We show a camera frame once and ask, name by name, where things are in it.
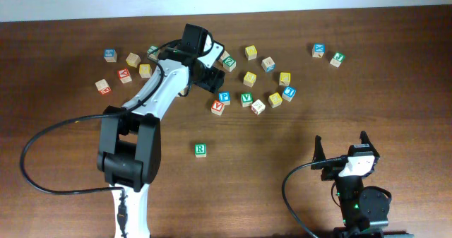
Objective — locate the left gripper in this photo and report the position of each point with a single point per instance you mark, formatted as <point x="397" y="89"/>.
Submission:
<point x="213" y="80"/>

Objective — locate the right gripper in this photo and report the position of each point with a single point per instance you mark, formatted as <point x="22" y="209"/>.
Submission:
<point x="331" y="169"/>

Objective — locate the green R block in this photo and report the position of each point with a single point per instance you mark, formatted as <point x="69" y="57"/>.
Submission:
<point x="200" y="150"/>

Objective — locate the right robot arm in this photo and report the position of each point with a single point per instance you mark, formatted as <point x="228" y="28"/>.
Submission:
<point x="364" y="209"/>

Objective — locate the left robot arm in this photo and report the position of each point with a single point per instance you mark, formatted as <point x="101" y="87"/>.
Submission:
<point x="129" y="152"/>

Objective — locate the plain wood block by Z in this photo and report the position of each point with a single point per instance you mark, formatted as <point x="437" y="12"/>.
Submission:
<point x="223" y="56"/>

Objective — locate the green L block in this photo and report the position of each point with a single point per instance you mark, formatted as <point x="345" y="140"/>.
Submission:
<point x="153" y="52"/>

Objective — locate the green Z block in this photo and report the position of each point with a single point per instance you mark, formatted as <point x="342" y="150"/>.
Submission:
<point x="229" y="63"/>

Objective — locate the yellow block near A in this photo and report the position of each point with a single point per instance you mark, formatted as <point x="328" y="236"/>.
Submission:
<point x="145" y="70"/>

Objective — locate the yellow block top row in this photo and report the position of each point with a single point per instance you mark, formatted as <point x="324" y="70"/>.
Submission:
<point x="251" y="52"/>

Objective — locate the plain wood block yellow-side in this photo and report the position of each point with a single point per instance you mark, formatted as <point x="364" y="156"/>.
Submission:
<point x="133" y="60"/>

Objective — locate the blue P block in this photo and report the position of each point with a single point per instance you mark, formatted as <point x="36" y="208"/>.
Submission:
<point x="224" y="97"/>

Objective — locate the yellow block centre right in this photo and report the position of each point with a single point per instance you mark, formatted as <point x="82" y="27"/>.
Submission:
<point x="249" y="79"/>

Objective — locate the red V block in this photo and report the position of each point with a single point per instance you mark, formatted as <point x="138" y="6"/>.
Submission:
<point x="217" y="107"/>

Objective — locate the blue T block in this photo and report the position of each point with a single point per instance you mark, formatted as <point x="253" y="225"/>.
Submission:
<point x="288" y="93"/>

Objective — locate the wood block blue bottom side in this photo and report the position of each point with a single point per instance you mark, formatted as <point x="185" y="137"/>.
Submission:
<point x="268" y="64"/>

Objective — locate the red A block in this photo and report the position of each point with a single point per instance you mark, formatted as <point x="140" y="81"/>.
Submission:
<point x="124" y="75"/>

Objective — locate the yellow block lower right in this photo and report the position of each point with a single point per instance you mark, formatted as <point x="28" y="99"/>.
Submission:
<point x="275" y="100"/>

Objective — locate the green V block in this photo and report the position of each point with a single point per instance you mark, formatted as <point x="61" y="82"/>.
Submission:
<point x="246" y="99"/>

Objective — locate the blue top block far-left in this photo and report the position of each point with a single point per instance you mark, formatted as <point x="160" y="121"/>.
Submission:
<point x="110" y="55"/>

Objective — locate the green J block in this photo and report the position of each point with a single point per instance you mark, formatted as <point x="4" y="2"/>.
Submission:
<point x="337" y="59"/>

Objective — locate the wood block red edge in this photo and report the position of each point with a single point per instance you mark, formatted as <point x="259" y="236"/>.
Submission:
<point x="258" y="107"/>

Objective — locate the blue X block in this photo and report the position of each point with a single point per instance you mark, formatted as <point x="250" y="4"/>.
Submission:
<point x="318" y="50"/>

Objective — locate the wood block red side left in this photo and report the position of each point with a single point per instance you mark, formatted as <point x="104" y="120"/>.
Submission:
<point x="103" y="87"/>

